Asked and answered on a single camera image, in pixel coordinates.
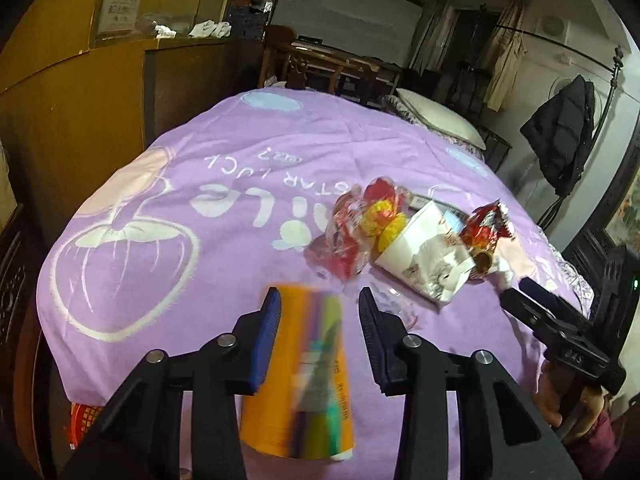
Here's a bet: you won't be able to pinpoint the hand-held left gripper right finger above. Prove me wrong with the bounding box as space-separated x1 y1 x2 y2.
358 287 583 480

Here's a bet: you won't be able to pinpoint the black metal coat stand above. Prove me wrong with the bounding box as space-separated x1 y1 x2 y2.
497 24 628 241

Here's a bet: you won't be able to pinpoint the orange cylindrical container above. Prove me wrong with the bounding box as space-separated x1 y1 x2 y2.
239 284 357 462

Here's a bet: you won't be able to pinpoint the white pillow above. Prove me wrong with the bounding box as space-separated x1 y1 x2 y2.
394 87 487 151

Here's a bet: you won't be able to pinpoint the dark carved wooden frame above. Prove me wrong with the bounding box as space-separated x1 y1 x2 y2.
565 125 640 321

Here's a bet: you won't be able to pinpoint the black jacket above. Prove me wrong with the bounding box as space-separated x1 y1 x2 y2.
520 75 601 196

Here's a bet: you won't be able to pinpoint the purple printed blanket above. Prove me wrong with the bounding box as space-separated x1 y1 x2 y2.
36 87 596 480

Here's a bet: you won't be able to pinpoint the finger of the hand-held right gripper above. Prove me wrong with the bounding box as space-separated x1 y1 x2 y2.
518 277 591 320
500 288 572 347

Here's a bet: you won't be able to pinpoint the standing fan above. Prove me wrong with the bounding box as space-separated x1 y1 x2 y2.
546 77 572 107

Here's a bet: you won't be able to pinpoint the red plastic basket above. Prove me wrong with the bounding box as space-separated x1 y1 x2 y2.
66 401 109 455

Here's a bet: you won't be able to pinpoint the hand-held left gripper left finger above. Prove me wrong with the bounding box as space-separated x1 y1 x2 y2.
60 287 282 480

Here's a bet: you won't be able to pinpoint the small clear plastic wrapper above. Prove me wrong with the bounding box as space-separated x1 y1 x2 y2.
372 285 420 332

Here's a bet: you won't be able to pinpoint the beige curtains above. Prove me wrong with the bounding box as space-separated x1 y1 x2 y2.
410 0 531 113

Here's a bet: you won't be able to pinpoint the clear plastic bag red print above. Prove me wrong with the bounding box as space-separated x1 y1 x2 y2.
305 192 383 281

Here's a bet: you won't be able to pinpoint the red yellow plastic wrapper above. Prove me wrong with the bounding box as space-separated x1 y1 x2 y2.
362 176 413 253

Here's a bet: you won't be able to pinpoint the carved wooden chair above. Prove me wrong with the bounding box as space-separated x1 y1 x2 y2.
259 25 407 107

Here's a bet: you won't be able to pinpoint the tall wooden cabinet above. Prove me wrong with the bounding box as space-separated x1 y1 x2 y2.
0 35 266 271

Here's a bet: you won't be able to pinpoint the person's right hand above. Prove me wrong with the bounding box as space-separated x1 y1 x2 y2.
540 360 609 441

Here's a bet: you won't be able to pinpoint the white tissue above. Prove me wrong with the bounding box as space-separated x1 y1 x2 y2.
492 257 517 290

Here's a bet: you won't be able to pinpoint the red snack wrapper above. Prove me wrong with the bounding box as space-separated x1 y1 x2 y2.
457 200 516 263

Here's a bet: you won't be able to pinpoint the person's right forearm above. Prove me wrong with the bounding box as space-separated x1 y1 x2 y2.
562 407 626 466

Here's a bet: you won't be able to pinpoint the dark carved wooden dresser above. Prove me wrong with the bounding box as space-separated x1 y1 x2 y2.
0 200 43 466

